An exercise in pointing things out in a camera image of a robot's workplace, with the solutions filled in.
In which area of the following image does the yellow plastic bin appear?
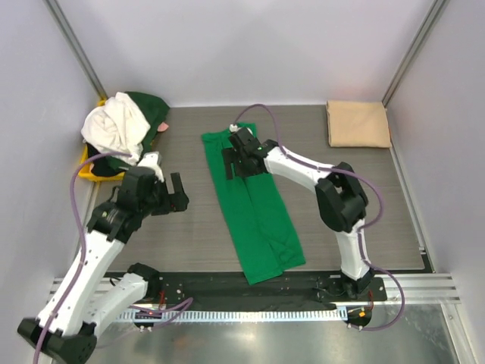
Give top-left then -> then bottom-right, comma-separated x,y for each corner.
79,93 -> 130,181

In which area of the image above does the bright green t-shirt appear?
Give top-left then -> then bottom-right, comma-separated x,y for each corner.
201,129 -> 306,285

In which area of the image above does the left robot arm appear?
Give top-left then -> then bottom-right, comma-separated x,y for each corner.
17,166 -> 189,363

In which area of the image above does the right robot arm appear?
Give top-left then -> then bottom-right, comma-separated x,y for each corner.
222,124 -> 374,300

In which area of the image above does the pink garment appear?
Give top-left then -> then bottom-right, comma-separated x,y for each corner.
157,122 -> 169,133

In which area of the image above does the white t-shirt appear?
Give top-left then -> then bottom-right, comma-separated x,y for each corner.
81,92 -> 150,165

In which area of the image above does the dark green t-shirt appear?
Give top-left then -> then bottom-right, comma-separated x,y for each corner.
85,90 -> 171,178

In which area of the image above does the folded beige t-shirt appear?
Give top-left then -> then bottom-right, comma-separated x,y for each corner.
327,100 -> 391,149

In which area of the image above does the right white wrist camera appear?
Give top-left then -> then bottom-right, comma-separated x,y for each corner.
228,124 -> 242,133

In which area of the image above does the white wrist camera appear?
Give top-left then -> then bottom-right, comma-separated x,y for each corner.
127,152 -> 165,183
228,124 -> 242,133

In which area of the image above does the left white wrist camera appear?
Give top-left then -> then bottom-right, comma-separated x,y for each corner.
127,152 -> 165,183

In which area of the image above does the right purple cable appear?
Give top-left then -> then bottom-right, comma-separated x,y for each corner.
230,104 -> 406,334

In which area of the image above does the purple cable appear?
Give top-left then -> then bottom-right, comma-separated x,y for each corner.
33,151 -> 194,364
230,104 -> 406,334

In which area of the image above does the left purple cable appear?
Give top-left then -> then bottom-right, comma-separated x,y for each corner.
33,151 -> 194,364

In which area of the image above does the white slotted cable duct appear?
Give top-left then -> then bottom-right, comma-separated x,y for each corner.
114,306 -> 348,324

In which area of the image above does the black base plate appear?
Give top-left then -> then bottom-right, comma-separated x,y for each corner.
159,271 -> 387,312

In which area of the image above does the left aluminium frame post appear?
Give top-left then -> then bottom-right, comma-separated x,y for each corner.
42,0 -> 108,99

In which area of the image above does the aluminium frame post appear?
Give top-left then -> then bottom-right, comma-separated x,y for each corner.
42,0 -> 108,99
382,0 -> 449,108

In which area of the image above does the aluminium front rail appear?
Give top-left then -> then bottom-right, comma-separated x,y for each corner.
48,273 -> 461,305

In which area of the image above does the right aluminium frame post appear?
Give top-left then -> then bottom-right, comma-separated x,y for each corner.
382,0 -> 449,108

